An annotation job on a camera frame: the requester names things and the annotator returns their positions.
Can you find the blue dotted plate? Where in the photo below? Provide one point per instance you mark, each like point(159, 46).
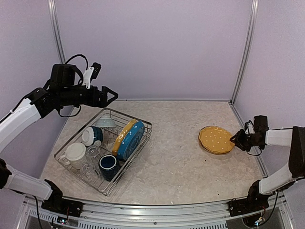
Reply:
point(131, 141)

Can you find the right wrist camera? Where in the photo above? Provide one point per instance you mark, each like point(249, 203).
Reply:
point(249, 127)

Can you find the dark teal striped bowl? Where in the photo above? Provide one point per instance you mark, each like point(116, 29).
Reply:
point(92, 136)

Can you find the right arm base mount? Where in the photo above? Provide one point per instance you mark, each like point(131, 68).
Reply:
point(244, 206)

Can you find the aluminium front rail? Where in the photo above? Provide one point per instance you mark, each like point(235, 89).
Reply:
point(101, 215)

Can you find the clear glass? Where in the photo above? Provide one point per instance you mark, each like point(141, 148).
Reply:
point(87, 170)
point(94, 154)

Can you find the dark blue mug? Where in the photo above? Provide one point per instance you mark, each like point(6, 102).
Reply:
point(109, 166)

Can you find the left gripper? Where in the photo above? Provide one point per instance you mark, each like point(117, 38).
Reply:
point(102, 102)

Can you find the right aluminium post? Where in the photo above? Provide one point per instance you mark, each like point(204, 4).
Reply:
point(246, 51)

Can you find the wire dish rack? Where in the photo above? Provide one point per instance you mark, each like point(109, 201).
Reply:
point(104, 148)

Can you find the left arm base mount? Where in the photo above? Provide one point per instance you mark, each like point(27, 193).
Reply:
point(65, 207)

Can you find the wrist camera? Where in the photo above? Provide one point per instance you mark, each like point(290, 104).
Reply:
point(90, 74)
point(249, 127)

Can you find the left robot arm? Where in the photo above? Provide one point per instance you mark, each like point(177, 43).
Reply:
point(67, 86)

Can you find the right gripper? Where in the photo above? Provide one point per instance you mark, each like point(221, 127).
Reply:
point(239, 142)

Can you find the aluminium post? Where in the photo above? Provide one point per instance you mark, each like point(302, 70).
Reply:
point(246, 51)
point(56, 30)

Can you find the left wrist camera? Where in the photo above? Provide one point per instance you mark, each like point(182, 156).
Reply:
point(90, 74)

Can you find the cream bird plate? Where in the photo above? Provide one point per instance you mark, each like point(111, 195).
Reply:
point(217, 152)

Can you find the light striped bowl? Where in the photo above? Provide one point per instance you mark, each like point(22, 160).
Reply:
point(105, 122)

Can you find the left aluminium post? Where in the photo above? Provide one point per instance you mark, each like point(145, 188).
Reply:
point(56, 30)

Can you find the white cup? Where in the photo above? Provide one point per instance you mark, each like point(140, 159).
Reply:
point(75, 155)

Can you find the yellow dotted plate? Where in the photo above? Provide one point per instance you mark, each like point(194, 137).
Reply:
point(122, 135)
point(215, 138)

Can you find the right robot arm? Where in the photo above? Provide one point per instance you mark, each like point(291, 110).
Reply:
point(286, 145)

